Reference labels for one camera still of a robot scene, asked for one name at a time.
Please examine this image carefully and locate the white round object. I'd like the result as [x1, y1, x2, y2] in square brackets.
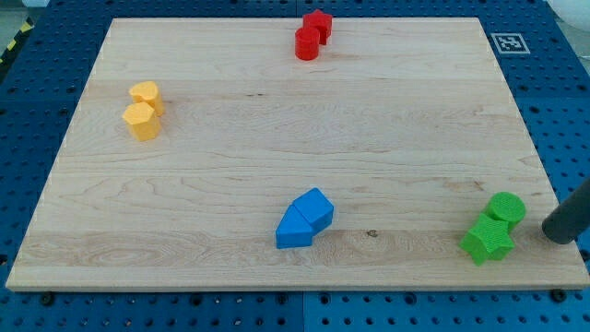
[548, 0, 589, 32]

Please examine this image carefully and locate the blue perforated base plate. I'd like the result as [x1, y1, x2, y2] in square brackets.
[1, 0, 589, 331]

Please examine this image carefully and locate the yellow hexagon block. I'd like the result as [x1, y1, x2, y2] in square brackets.
[122, 101, 161, 141]

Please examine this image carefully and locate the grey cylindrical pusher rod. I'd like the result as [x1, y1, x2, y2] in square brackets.
[541, 179, 589, 244]

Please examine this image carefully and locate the green cylinder block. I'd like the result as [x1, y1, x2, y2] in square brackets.
[483, 192, 526, 233]

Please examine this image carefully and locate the blue triangle block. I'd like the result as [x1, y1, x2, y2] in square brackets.
[275, 205, 314, 249]

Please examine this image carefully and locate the wooden board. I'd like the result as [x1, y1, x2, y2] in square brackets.
[6, 18, 589, 292]

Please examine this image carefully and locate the red cylinder block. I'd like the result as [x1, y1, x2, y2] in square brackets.
[295, 27, 321, 61]

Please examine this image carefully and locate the green star block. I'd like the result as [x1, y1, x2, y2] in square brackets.
[459, 213, 515, 266]

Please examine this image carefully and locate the yellow heart block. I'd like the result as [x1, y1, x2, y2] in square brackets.
[128, 81, 165, 116]

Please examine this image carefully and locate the blue cube block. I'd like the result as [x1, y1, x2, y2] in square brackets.
[293, 187, 335, 234]

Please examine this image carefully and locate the white fiducial marker tag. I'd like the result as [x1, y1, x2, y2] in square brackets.
[490, 32, 530, 54]

